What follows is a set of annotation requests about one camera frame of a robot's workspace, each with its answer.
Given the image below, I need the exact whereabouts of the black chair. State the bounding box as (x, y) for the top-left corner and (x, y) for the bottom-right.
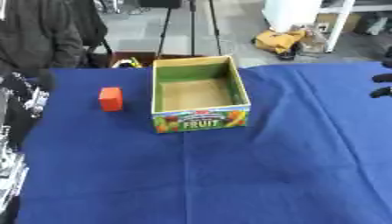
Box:
(80, 37), (116, 69)

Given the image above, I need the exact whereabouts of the brown open box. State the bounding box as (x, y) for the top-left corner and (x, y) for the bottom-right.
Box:
(108, 51), (158, 69)

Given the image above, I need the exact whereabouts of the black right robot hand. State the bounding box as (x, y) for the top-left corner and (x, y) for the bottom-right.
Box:
(368, 45), (392, 99)

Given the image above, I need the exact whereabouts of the person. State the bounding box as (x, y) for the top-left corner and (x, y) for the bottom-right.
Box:
(0, 0), (110, 77)

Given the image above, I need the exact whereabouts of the orange rectangular block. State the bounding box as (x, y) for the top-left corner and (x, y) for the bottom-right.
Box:
(96, 86), (126, 113)

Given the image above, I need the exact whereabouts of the white cabinet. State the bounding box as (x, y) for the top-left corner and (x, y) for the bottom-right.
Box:
(260, 0), (325, 33)

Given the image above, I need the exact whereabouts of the tan cardboard box green inside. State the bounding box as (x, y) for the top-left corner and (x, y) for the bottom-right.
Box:
(150, 54), (253, 135)

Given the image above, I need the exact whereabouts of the yellow bag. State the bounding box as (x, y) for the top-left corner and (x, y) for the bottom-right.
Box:
(252, 29), (308, 56)

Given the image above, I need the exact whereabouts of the white table leg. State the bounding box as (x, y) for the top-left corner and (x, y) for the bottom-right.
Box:
(323, 0), (357, 54)

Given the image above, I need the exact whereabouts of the black tripod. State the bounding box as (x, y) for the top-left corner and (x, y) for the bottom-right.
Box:
(154, 0), (224, 59)

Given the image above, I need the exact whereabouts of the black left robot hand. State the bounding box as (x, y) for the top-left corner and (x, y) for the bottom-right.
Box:
(31, 67), (59, 92)

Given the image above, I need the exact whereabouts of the small brown cardboard box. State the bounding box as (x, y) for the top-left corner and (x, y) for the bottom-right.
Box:
(297, 24), (330, 56)

